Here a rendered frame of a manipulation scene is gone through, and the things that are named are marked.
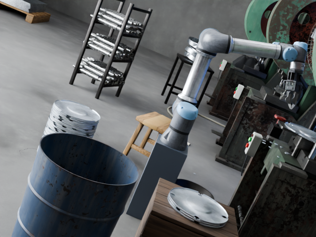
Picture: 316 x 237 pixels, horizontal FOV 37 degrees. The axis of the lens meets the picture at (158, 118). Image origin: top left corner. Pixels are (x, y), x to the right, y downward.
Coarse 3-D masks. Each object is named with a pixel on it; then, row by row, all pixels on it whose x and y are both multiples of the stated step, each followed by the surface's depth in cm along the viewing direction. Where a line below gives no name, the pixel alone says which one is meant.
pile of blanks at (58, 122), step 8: (56, 112) 274; (48, 120) 283; (56, 120) 274; (64, 120) 272; (72, 120) 273; (80, 120) 272; (48, 128) 278; (56, 128) 276; (64, 128) 273; (72, 128) 274; (80, 128) 276; (88, 128) 277; (88, 136) 281
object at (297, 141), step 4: (280, 124) 249; (284, 124) 253; (284, 128) 244; (288, 128) 246; (292, 132) 244; (296, 136) 255; (300, 136) 245; (296, 140) 252; (300, 140) 247; (304, 140) 247; (308, 140) 247; (292, 144) 256; (296, 144) 249; (300, 144) 248; (304, 144) 247; (308, 144) 247; (312, 144) 247; (292, 148) 253; (296, 148) 248; (300, 148) 248; (304, 148) 248; (308, 148) 248; (292, 152) 250; (296, 152) 249; (292, 156) 250; (296, 156) 250
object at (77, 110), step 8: (56, 104) 280; (64, 104) 286; (72, 104) 292; (80, 104) 298; (64, 112) 271; (72, 112) 278; (80, 112) 282; (88, 112) 290; (96, 112) 295; (88, 120) 274; (96, 120) 282
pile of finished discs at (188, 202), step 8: (176, 192) 218; (184, 192) 222; (192, 192) 226; (168, 200) 210; (176, 200) 210; (184, 200) 213; (192, 200) 215; (200, 200) 219; (208, 200) 224; (176, 208) 204; (184, 208) 205; (192, 208) 209; (200, 208) 210; (208, 208) 214; (216, 208) 219; (184, 216) 202; (192, 216) 200; (200, 216) 204; (208, 216) 207; (216, 216) 211; (224, 216) 216; (200, 224) 201; (208, 224) 201; (216, 224) 203; (224, 224) 208
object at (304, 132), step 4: (288, 124) 257; (292, 124) 262; (296, 124) 264; (292, 128) 250; (296, 128) 254; (300, 128) 259; (304, 128) 264; (296, 132) 244; (300, 132) 248; (304, 132) 249; (308, 132) 254; (312, 132) 263; (304, 136) 238; (308, 136) 245; (312, 136) 247; (312, 140) 237
